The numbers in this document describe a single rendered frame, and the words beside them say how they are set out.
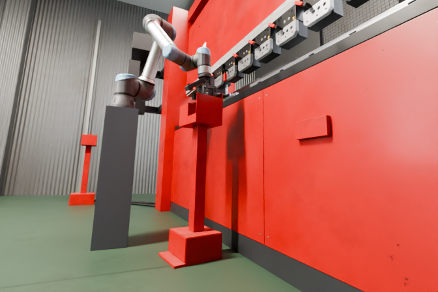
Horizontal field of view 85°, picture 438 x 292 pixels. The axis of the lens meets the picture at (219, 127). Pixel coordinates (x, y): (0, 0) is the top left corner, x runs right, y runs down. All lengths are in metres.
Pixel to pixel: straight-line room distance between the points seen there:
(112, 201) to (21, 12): 4.01
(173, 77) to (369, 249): 2.38
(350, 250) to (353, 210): 0.12
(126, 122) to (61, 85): 3.22
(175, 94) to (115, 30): 2.56
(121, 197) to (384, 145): 1.24
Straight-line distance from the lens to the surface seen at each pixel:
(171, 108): 2.67
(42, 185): 4.50
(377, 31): 0.90
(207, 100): 1.25
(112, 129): 1.49
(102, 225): 1.50
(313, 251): 0.99
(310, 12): 1.29
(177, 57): 1.33
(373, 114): 0.83
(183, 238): 1.22
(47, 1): 5.28
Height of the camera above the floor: 0.43
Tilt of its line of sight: 10 degrees up
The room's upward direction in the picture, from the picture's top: 1 degrees clockwise
